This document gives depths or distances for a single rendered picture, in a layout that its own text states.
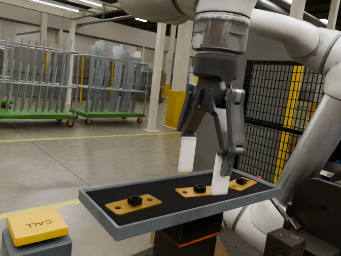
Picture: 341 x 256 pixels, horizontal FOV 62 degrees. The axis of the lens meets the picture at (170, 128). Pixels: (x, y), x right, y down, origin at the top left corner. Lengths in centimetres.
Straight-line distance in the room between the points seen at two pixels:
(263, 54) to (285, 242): 266
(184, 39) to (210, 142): 523
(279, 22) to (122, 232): 59
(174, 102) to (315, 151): 739
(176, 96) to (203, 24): 772
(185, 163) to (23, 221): 30
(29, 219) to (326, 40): 85
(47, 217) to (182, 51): 796
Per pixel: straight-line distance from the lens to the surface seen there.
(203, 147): 354
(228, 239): 137
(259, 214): 105
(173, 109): 826
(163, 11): 55
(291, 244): 57
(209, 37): 46
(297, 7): 536
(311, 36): 89
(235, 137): 43
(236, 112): 44
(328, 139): 97
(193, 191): 52
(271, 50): 308
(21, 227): 40
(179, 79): 824
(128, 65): 872
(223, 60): 46
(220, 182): 47
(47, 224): 40
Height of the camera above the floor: 135
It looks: 9 degrees down
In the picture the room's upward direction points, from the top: 6 degrees clockwise
